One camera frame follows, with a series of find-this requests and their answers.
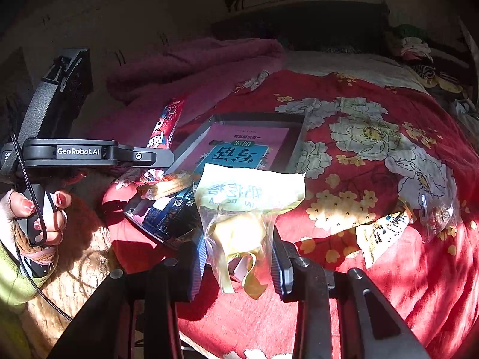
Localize red white candy stick packet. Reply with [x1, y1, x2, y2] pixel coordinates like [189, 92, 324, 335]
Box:
[137, 96, 186, 185]

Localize orange rice cracker packet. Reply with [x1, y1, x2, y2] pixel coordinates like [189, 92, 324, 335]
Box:
[137, 172, 201, 200]

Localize blue snack packet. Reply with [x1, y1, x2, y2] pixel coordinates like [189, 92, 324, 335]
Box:
[142, 186, 200, 242]

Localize yellow clear snack bag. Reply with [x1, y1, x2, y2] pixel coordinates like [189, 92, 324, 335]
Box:
[194, 164, 305, 300]

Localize green sleeve forearm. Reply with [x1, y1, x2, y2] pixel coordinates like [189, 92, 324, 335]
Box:
[1, 247, 62, 358]

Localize left hand red nails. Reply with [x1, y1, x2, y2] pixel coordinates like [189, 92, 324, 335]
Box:
[0, 188, 73, 247]

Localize pink quilt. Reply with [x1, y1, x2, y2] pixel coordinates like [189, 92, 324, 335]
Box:
[88, 37, 283, 147]

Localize white printed snack packet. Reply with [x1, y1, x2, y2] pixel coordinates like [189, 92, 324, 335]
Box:
[356, 208, 412, 269]

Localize pink and blue book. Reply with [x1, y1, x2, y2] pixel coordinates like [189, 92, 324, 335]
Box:
[175, 123, 291, 177]

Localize beige fuzzy blanket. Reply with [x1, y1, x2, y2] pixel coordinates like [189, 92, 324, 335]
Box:
[20, 226, 119, 358]

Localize red floral blanket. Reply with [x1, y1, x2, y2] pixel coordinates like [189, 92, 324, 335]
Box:
[101, 68, 479, 359]

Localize grey metal tray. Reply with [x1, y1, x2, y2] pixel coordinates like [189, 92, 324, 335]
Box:
[123, 113, 305, 250]

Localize clear bag of red candies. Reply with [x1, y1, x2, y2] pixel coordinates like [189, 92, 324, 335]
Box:
[419, 194, 461, 243]

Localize dark headboard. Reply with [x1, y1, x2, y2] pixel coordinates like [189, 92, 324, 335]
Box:
[211, 1, 389, 55]

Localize grey crumpled garment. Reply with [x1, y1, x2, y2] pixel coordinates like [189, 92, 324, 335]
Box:
[450, 101, 479, 140]

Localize pile of folded clothes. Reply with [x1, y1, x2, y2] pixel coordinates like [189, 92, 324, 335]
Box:
[386, 24, 474, 95]

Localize black cable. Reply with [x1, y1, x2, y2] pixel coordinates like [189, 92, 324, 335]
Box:
[9, 130, 74, 322]

